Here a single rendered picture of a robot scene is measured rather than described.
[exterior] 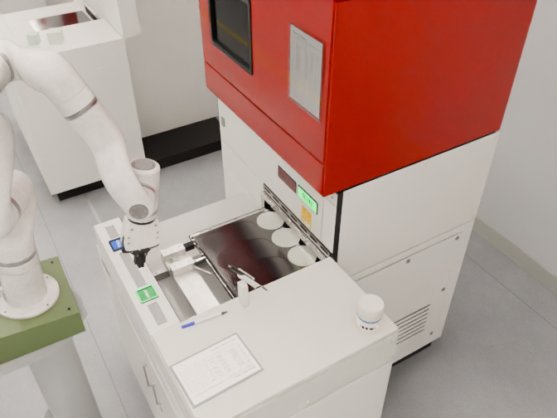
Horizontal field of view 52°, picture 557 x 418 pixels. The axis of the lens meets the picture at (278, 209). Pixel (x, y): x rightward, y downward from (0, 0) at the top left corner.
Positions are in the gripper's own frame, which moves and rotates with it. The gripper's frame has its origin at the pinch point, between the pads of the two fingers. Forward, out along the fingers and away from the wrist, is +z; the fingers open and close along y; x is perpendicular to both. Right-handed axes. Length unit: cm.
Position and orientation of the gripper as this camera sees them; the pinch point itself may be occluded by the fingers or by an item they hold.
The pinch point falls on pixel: (139, 260)
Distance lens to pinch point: 168.2
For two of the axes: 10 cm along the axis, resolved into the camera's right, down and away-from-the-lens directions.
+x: 5.1, 5.4, -6.7
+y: -8.4, 1.7, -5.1
